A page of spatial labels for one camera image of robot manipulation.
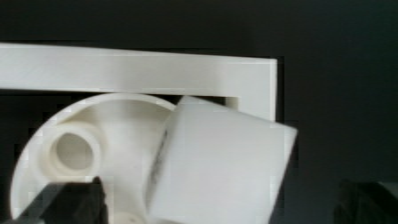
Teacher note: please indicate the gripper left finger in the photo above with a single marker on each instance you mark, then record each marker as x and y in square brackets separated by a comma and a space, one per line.
[68, 204]

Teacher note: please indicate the white U-shaped obstacle fence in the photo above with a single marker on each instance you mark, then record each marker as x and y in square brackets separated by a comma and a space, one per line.
[104, 70]

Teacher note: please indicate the white stool leg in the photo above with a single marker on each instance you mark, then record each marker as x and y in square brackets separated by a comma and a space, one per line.
[221, 166]

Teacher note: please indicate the white round stool seat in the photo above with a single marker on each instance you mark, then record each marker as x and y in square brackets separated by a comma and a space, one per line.
[97, 143]

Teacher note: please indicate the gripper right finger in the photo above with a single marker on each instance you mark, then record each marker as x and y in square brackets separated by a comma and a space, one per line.
[367, 203]

